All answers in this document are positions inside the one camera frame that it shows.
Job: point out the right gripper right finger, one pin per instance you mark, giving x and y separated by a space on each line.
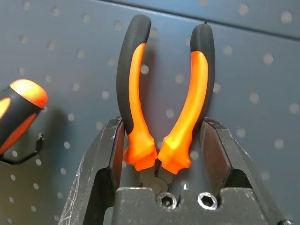
218 150

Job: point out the orange black needle-nose pliers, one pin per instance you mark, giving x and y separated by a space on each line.
136 93

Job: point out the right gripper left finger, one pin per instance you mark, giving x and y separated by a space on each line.
103 145

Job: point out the dark grey metal pegboard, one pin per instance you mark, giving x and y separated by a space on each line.
234 70

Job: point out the black plastic tool cup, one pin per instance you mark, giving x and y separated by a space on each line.
28 157

